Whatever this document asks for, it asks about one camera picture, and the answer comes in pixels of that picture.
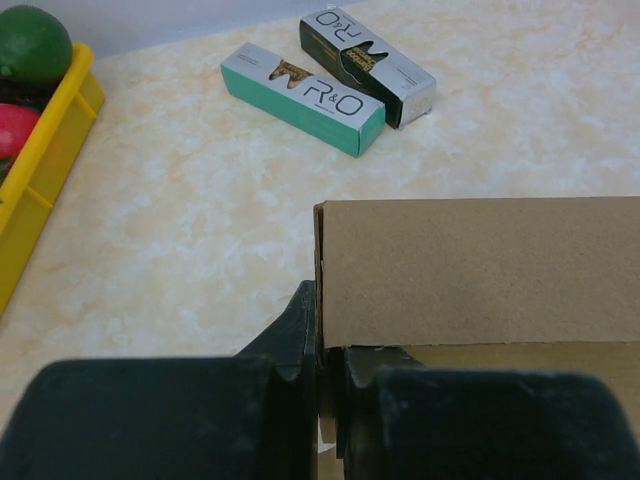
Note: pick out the green avocado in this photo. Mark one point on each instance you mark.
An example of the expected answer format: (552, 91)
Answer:
(36, 48)

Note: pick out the red peach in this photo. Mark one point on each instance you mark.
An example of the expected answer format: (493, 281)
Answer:
(16, 124)

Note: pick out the silver brown carton box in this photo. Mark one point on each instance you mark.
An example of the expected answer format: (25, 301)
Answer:
(360, 59)

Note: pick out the brown cardboard box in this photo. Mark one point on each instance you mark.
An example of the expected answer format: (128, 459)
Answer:
(513, 283)

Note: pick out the yellow plastic tray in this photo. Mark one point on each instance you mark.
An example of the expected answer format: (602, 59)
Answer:
(31, 189)

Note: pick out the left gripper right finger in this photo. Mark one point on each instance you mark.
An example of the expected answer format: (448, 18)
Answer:
(399, 419)

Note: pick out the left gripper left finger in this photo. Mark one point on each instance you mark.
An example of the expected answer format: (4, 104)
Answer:
(249, 416)

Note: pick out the teal white carton box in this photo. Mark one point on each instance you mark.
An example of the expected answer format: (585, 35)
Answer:
(321, 106)

